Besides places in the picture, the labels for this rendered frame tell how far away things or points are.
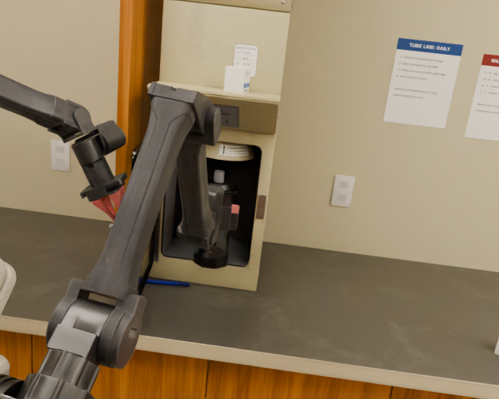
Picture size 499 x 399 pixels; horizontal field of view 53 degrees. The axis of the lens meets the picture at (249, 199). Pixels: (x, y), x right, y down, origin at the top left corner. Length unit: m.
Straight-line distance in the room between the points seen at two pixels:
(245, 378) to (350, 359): 0.26
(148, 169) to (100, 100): 1.16
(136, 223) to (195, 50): 0.71
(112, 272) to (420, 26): 1.37
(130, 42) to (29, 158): 0.88
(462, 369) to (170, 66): 1.04
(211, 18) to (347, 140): 0.70
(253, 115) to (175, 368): 0.66
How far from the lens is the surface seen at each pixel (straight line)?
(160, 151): 0.75
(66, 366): 0.67
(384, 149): 1.81
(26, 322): 1.35
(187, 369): 1.32
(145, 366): 1.34
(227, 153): 1.38
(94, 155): 1.18
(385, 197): 1.86
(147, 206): 0.72
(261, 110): 1.24
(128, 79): 1.30
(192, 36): 1.34
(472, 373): 1.37
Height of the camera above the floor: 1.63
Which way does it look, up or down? 17 degrees down
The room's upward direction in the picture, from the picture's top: 6 degrees clockwise
